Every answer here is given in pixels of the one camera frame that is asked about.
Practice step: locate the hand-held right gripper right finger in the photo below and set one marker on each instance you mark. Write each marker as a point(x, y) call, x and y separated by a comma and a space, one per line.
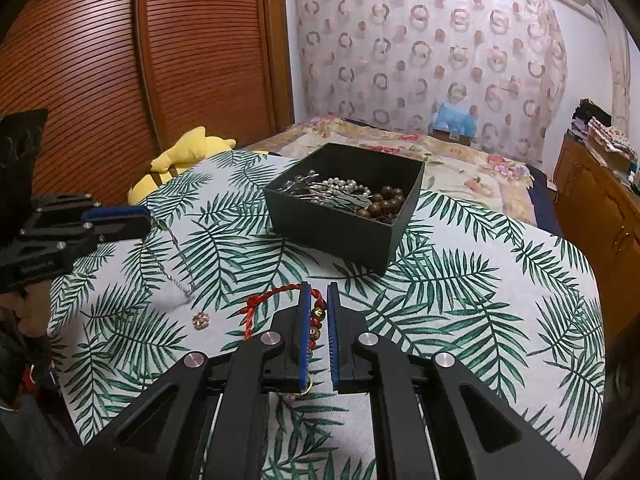
point(334, 350)

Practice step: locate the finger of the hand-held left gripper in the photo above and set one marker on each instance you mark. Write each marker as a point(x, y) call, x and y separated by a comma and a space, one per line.
point(122, 230)
point(120, 213)

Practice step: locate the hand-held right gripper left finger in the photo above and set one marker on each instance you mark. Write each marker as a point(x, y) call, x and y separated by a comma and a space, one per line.
point(304, 340)

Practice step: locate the black cardboard box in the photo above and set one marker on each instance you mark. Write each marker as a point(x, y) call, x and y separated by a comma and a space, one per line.
point(330, 232)

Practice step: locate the yellow plush toy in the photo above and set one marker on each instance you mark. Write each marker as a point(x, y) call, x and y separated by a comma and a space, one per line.
point(190, 152)

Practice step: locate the small gold flower charm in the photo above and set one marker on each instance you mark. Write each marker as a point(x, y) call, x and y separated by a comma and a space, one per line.
point(200, 320)

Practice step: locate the green leaf print tablecloth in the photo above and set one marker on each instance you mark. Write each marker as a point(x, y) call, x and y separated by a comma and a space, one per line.
point(450, 335)

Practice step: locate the wooden louvred wardrobe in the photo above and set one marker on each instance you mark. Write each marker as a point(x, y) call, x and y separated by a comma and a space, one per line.
point(100, 60)

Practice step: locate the small brown cardboard box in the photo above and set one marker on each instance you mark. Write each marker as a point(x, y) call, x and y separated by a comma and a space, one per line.
point(452, 137)

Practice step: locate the navy blue bed sheet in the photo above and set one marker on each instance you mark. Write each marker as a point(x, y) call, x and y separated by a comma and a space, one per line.
point(547, 200)

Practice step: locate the blue plush toy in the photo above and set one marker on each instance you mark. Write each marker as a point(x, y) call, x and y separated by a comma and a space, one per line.
point(455, 117)

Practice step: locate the long wooden sideboard cabinet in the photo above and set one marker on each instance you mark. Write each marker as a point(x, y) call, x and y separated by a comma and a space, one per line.
point(600, 210)

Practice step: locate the circle print sheer curtain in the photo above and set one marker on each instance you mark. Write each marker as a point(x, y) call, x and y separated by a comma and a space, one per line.
point(425, 50)

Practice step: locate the flat brown cardboard box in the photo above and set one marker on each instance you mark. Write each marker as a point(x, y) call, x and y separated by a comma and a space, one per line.
point(607, 160)

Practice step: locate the floral fabric bundle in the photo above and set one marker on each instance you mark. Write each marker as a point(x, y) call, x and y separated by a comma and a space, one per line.
point(612, 137)

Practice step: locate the beige lace window drape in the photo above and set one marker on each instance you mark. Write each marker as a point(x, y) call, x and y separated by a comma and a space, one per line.
point(617, 60)

